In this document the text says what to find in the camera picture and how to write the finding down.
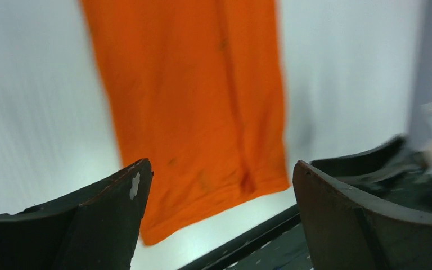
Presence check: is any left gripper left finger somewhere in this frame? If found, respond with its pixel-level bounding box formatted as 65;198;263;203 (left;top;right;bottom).
0;159;154;269

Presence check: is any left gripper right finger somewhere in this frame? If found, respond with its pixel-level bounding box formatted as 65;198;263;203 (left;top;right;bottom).
293;161;432;269

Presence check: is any orange t shirt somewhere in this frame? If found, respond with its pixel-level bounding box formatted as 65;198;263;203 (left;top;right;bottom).
80;1;289;246

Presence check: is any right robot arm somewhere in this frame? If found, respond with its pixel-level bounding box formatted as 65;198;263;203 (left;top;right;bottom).
310;102;432;212

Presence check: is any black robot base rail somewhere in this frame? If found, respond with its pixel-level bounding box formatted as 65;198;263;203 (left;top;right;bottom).
181;205;313;270

